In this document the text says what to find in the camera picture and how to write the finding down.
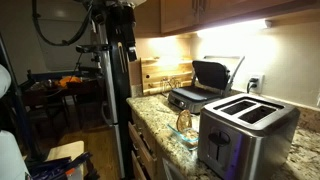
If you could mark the black steel refrigerator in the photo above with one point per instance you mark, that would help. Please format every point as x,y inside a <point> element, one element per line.
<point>118,100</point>

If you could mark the light wooden tabletop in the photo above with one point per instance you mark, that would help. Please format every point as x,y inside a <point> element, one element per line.
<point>65,150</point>

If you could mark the black silver panini grill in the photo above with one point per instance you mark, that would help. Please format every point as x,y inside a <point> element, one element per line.
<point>193,95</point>

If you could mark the orange object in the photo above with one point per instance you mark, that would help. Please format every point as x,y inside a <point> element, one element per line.
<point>69,81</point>

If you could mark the stainless steel two-slot toaster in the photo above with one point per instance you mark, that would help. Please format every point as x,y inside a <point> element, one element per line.
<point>263,143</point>

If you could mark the dark blue tool pile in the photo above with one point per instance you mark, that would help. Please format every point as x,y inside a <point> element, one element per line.
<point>56,168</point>

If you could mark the clear glass baking dish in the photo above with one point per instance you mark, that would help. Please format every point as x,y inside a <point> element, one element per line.
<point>173,130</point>

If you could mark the bright under-cabinet light strip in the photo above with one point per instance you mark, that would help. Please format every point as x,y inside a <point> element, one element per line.
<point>233,28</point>

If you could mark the black camera tripod mount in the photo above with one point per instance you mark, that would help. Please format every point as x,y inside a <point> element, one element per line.
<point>96,61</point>

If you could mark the brown bread slice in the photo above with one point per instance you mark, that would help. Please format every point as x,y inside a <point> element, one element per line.
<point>184,120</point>
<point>191,135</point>

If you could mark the dark dining table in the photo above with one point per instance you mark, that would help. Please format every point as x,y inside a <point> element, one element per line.
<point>40,87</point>

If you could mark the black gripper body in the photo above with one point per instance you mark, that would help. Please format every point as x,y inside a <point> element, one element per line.
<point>129,26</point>

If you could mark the wooden cutting board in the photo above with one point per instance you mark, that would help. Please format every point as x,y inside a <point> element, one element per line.
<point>156,73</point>

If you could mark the black metal stand pole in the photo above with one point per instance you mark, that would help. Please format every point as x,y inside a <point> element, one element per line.
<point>16,100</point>

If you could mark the dark wooden chair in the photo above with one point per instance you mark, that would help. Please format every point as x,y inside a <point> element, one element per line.
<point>36,101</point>
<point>83,89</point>

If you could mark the wooden base cabinet with drawers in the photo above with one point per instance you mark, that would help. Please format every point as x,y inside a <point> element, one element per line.
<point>141,146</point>

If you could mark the wooden upper cabinet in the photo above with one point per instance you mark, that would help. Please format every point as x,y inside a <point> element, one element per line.
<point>233,10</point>

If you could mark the white wall outlet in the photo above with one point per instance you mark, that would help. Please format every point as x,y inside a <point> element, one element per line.
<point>261,86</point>

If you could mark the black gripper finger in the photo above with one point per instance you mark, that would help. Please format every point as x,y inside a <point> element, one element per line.
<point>133,53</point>

